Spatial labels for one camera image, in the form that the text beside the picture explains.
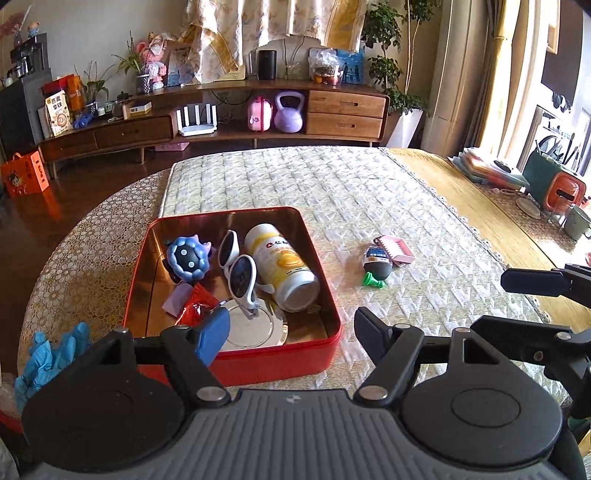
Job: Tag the black tall cabinet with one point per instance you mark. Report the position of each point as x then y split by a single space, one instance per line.
18 115

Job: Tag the wooden media cabinet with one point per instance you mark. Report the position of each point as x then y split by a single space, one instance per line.
346 104

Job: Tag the gold honeycomb tablecloth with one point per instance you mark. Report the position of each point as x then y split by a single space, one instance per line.
92 240

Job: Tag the dark teapot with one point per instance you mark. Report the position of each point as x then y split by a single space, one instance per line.
121 106

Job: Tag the white yellow small box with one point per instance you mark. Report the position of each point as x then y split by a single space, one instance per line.
137 110

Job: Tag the black cylinder speaker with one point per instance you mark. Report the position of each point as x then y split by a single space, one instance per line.
266 64

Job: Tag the white sunglasses with black lenses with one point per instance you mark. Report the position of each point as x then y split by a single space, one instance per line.
242 277

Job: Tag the cream quilted mat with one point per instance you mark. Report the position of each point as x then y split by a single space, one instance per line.
323 184

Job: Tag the clear plastic bag of food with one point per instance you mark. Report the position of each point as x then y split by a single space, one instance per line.
325 67

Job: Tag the white yellow plastic bottle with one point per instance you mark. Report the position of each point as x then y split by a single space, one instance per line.
277 263

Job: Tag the orange paper bag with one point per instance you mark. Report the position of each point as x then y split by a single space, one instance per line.
25 175

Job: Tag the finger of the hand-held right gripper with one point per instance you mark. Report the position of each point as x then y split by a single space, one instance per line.
531 280
521 334

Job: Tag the white snack bag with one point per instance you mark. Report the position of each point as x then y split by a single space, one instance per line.
59 115

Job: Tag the red metal tin box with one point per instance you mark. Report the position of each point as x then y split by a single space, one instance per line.
277 364

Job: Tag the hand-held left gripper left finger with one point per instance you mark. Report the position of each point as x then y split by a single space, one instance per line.
210 333

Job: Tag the green orange utensil holder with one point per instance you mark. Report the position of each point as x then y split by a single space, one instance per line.
554 184

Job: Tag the floral hanging cloth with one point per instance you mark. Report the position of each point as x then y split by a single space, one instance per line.
254 23

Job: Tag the pink flat box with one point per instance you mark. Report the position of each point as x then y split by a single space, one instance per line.
171 146

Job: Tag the purple kettlebell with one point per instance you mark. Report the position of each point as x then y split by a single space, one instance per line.
289 119

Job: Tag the purple block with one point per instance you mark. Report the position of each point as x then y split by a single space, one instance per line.
178 300

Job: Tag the pastel picture card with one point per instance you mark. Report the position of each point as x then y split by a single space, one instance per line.
178 69

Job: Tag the blue purple toy figure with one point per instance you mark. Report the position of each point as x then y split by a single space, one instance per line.
187 258

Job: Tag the black oval stone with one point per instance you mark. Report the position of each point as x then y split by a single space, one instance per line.
378 270

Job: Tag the thin leafy potted plant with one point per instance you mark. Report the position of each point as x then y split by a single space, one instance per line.
94 92

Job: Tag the round pale coaster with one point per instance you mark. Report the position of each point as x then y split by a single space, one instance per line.
527 207

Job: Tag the blue picture card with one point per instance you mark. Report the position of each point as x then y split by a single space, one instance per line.
353 64

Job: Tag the small blue yellow packet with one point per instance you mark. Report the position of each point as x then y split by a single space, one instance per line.
371 253

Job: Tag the pink comb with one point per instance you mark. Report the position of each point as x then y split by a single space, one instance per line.
397 249

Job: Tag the small green cone toy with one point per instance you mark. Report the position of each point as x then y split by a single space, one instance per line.
371 280

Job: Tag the pink plush doll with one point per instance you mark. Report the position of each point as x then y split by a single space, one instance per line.
154 62

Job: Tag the white router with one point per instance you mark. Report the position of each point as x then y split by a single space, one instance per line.
197 124

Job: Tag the potted tree in white planter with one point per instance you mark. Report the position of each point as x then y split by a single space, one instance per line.
408 127

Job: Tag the small potted plant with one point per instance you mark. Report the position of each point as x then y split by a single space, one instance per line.
142 83

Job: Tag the black remote control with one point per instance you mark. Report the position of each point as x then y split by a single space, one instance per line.
503 165

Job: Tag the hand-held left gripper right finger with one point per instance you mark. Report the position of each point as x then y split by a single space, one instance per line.
371 334

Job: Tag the beige curtain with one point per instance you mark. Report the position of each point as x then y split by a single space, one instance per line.
501 69

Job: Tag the blue rubber glove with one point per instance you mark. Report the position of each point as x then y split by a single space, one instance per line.
51 360

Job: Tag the green mug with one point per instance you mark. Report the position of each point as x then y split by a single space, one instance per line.
579 221

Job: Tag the dark coffee machine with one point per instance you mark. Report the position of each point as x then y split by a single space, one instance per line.
30 55

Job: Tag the red pyramid block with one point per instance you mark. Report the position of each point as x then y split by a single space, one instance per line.
196 307

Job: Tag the orange red box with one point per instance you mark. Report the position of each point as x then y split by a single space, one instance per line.
69 90

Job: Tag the pink toy suitcase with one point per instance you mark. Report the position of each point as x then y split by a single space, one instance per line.
259 115

